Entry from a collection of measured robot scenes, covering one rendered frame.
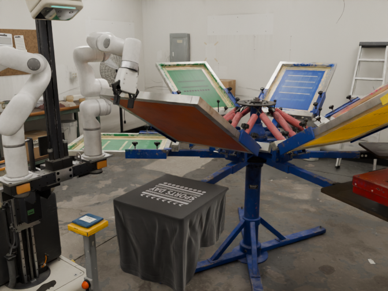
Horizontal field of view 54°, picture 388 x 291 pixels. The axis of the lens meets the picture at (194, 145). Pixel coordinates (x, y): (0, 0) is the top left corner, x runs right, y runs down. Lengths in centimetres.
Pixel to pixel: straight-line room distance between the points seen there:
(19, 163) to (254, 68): 511
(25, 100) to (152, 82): 601
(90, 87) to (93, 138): 28
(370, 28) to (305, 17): 94
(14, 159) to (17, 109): 25
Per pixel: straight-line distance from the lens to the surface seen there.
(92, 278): 195
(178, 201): 200
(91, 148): 215
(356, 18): 609
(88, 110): 210
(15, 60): 178
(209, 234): 213
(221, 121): 184
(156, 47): 756
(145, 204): 199
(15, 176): 194
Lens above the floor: 175
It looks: 15 degrees down
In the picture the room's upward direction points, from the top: straight up
